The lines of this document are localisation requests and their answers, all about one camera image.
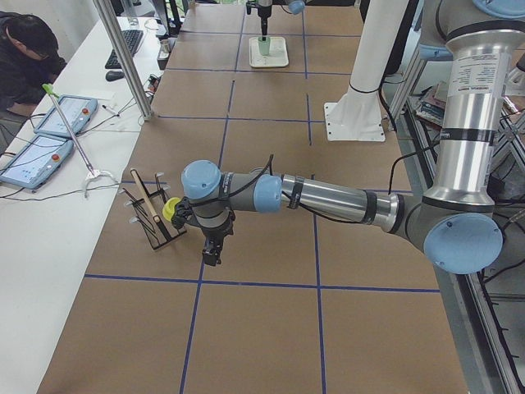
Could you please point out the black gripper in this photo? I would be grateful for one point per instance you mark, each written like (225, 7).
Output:
(216, 233)
(264, 16)

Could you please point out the light green cup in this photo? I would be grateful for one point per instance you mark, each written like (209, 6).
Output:
(264, 45)

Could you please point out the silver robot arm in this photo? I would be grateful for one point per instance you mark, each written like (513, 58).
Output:
(481, 37)
(292, 6)

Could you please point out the cream bear serving tray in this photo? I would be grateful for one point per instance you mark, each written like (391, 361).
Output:
(270, 52)

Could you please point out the yellow cup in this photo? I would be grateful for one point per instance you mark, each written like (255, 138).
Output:
(169, 208)

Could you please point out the metal cup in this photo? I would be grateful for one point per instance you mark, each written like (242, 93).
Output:
(165, 49)

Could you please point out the reacher grabber stick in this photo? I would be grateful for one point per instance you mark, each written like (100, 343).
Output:
(74, 139)

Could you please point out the black computer mouse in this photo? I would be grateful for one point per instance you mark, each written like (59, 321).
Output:
(114, 75)

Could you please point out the white side table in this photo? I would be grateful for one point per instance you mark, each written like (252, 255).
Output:
(49, 235)

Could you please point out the upper teach pendant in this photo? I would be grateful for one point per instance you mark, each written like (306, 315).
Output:
(78, 111)

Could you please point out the teach pendant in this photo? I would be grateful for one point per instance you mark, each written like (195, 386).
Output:
(37, 161)
(78, 111)

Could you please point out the lower teach pendant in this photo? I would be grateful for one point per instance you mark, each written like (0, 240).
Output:
(37, 161)

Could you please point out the person in black jacket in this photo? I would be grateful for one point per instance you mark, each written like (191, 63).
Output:
(29, 59)

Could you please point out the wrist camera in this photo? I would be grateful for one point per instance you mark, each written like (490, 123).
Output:
(250, 5)
(182, 212)

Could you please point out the black wire cup rack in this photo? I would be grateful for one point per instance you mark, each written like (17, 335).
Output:
(148, 210)

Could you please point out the aluminium frame post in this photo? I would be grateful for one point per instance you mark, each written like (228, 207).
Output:
(111, 25)

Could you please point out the aluminium frame rack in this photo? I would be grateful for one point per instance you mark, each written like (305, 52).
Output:
(480, 271)

